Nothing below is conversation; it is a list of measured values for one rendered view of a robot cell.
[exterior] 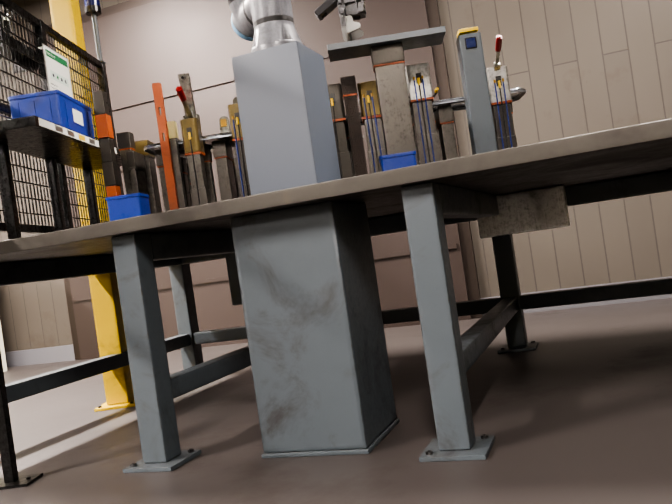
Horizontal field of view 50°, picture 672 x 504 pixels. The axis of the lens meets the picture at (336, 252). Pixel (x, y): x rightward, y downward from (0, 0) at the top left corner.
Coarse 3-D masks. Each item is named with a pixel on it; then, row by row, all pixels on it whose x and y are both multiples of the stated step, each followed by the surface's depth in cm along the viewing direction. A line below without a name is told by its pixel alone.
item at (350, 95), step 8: (344, 80) 239; (352, 80) 239; (344, 88) 239; (352, 88) 239; (344, 96) 239; (352, 96) 239; (352, 104) 239; (352, 112) 239; (352, 120) 239; (352, 128) 239; (360, 128) 239; (352, 136) 239; (360, 136) 239; (352, 144) 240; (360, 144) 239; (352, 152) 240; (360, 152) 239; (360, 160) 239; (360, 168) 239
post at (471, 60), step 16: (480, 32) 224; (464, 48) 224; (480, 48) 224; (464, 64) 224; (480, 64) 224; (464, 80) 225; (480, 80) 224; (464, 96) 230; (480, 96) 224; (480, 112) 224; (480, 128) 224; (480, 144) 224; (496, 144) 224
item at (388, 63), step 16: (384, 48) 225; (400, 48) 225; (384, 64) 225; (400, 64) 225; (384, 80) 225; (400, 80) 225; (384, 96) 225; (400, 96) 225; (384, 112) 225; (400, 112) 225; (384, 128) 225; (400, 128) 225; (400, 144) 225; (416, 160) 225
